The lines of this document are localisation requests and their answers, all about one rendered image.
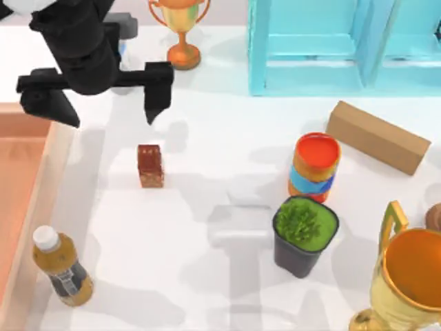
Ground small gold trophy orange base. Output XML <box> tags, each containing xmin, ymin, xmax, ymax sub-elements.
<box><xmin>147</xmin><ymin>0</ymin><xmax>212</xmax><ymax>71</ymax></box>

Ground shallow salmon-coloured box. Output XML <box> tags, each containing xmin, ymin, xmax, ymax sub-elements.
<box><xmin>0</xmin><ymin>102</ymin><xmax>75</xmax><ymax>313</ymax></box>

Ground brown bread block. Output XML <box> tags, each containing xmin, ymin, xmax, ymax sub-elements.
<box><xmin>136</xmin><ymin>143</ymin><xmax>166</xmax><ymax>190</ymax></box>

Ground black pot with green plant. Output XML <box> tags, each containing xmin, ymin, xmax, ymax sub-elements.
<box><xmin>271</xmin><ymin>195</ymin><xmax>340</xmax><ymax>280</ymax></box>

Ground brown round object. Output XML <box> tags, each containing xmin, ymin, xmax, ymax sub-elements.
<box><xmin>424</xmin><ymin>203</ymin><xmax>441</xmax><ymax>231</ymax></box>

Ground light blue rack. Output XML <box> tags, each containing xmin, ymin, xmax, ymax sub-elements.
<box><xmin>247</xmin><ymin>0</ymin><xmax>441</xmax><ymax>98</ymax></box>

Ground brown cardboard box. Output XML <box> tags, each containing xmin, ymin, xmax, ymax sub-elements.
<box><xmin>325</xmin><ymin>100</ymin><xmax>433</xmax><ymax>177</ymax></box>

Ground amber bottle white cap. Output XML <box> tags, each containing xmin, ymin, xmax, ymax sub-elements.
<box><xmin>32</xmin><ymin>225</ymin><xmax>95</xmax><ymax>308</ymax></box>

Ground orange and blue can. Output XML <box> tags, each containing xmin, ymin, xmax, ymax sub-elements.
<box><xmin>287</xmin><ymin>132</ymin><xmax>342</xmax><ymax>204</ymax></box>

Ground large gold trophy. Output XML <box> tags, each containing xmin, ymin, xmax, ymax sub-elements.
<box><xmin>348</xmin><ymin>201</ymin><xmax>441</xmax><ymax>331</ymax></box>

